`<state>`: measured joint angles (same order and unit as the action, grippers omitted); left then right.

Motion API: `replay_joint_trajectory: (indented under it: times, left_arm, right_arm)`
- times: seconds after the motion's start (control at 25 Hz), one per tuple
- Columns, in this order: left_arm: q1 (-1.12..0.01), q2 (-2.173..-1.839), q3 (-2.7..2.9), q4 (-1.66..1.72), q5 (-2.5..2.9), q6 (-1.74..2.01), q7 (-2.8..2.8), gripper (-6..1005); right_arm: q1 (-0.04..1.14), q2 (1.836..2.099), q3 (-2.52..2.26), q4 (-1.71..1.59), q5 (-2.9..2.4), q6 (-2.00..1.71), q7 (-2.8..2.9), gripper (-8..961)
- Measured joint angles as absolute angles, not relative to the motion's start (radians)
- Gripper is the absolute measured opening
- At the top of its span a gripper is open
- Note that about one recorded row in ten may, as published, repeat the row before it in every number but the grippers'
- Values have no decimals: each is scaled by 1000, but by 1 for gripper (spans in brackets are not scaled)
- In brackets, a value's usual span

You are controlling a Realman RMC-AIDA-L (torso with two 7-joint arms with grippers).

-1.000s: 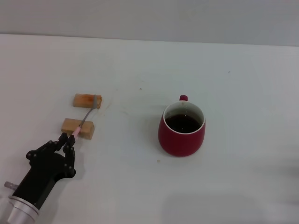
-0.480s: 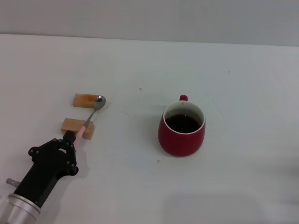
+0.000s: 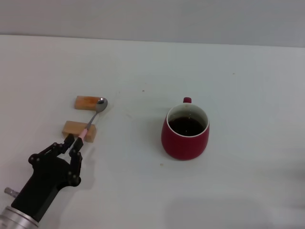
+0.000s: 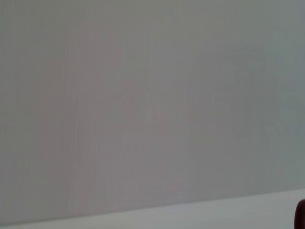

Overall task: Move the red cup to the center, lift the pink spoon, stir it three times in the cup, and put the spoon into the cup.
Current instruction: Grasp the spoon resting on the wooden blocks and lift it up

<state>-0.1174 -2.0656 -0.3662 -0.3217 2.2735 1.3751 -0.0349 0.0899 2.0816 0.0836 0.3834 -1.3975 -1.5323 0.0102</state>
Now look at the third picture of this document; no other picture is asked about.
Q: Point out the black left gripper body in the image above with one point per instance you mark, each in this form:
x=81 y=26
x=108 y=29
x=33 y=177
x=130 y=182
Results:
x=45 y=181

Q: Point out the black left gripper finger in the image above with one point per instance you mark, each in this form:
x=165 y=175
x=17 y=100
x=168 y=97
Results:
x=57 y=149
x=75 y=167

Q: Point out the red ceramic cup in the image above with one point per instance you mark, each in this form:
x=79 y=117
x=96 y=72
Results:
x=183 y=148

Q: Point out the plain notched wooden block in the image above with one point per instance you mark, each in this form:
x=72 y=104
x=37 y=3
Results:
x=71 y=127

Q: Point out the stained wooden block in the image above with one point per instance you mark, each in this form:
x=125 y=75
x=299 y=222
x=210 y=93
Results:
x=83 y=103

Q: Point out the dark coffee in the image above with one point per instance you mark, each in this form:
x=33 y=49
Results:
x=187 y=126

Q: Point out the silver knurled mount rod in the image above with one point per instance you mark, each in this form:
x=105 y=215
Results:
x=10 y=192

